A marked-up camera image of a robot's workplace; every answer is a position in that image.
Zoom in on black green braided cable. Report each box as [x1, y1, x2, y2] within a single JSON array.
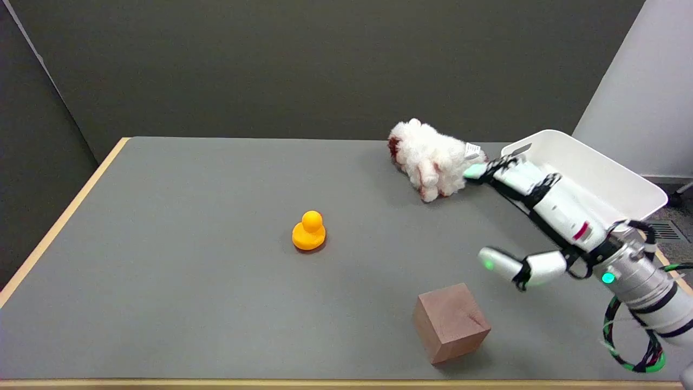
[[603, 262, 693, 373]]

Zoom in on brown wooden cube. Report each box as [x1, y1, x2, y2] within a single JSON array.
[[413, 283, 492, 365]]

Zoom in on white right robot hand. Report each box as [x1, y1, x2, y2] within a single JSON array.
[[464, 154, 624, 292]]

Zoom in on yellow rubber duck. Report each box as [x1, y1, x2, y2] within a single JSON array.
[[292, 210, 327, 251]]

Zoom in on black floor vent grille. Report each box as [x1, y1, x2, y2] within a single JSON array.
[[648, 220, 690, 243]]

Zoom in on white plastic bin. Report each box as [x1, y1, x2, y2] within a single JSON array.
[[501, 129, 669, 224]]

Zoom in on white fluffy plush toy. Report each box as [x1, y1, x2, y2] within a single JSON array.
[[387, 119, 488, 203]]

